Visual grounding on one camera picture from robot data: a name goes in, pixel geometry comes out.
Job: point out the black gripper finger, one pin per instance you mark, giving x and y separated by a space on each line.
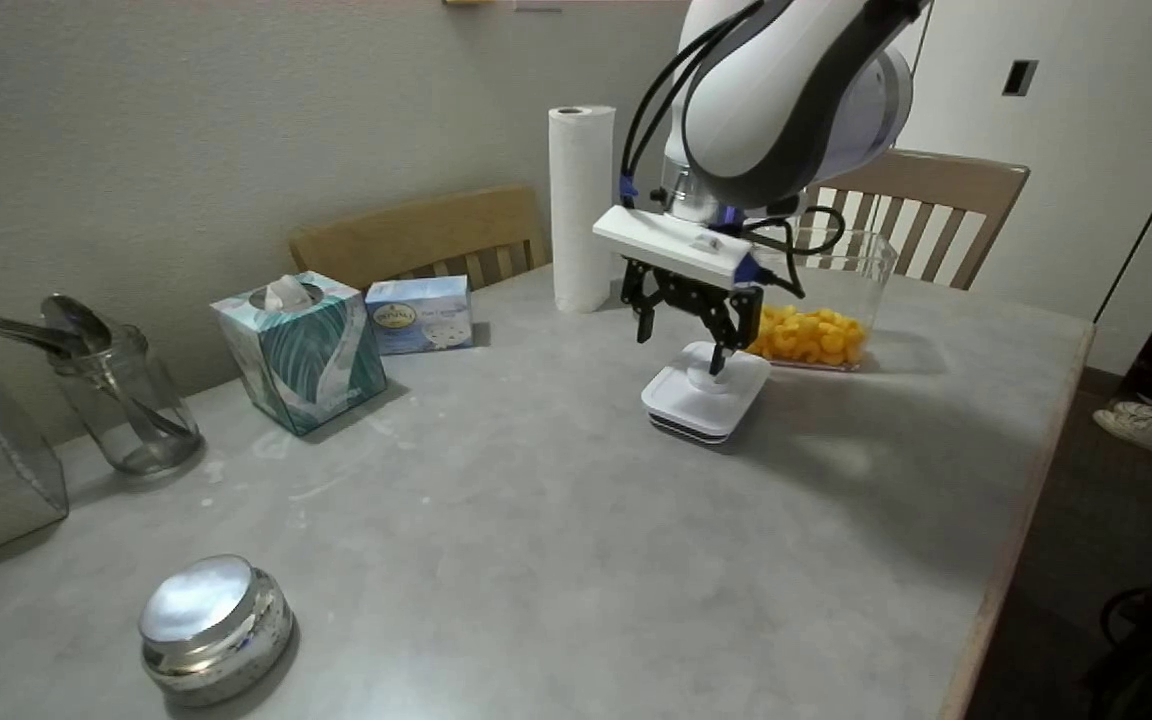
731 339
646 312

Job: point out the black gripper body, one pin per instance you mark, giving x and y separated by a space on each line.
690 285

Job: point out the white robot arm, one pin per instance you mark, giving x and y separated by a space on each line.
769 86

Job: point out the clear plastic container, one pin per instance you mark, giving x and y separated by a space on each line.
862 272

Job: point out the white paper towel roll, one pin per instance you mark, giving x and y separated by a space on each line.
583 200

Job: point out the small blue tissue box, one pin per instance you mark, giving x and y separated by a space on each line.
418 318

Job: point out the light wooden chair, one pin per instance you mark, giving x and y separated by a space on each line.
418 236
951 184

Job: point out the teal tissue box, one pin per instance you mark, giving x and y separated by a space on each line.
299 355

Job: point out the glass utensil jar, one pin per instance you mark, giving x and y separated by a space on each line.
129 415

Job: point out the round silver bell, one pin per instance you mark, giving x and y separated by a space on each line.
213 629

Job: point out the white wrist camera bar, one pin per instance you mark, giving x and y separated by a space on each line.
671 246

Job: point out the dark wall plate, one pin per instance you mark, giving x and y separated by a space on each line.
1021 78

